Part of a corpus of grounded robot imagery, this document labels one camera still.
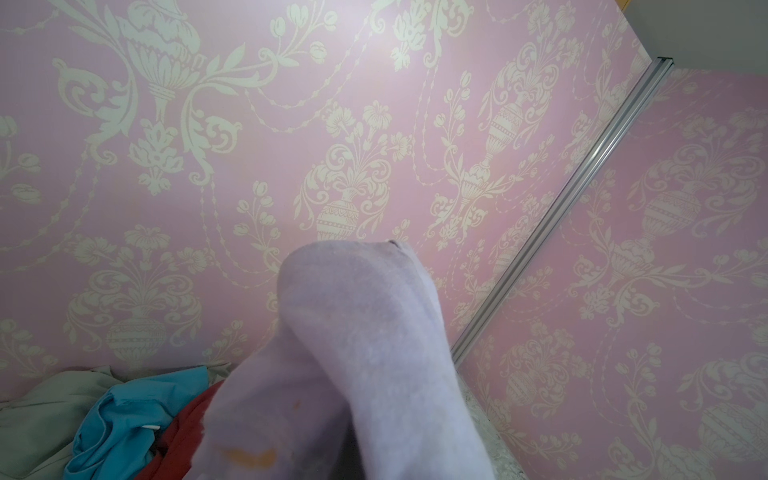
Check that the lavender cloth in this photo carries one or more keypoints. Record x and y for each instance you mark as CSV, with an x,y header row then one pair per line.
x,y
360,355

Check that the dark red cloth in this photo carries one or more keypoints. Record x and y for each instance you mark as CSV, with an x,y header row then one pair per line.
x,y
177,444

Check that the teal cloth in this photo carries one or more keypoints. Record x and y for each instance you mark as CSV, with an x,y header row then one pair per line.
x,y
116,437

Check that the grey-green cloth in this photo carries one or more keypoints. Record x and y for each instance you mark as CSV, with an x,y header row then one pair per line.
x,y
38,429

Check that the right corner aluminium post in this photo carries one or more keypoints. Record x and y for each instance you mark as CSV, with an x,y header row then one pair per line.
x,y
614,132

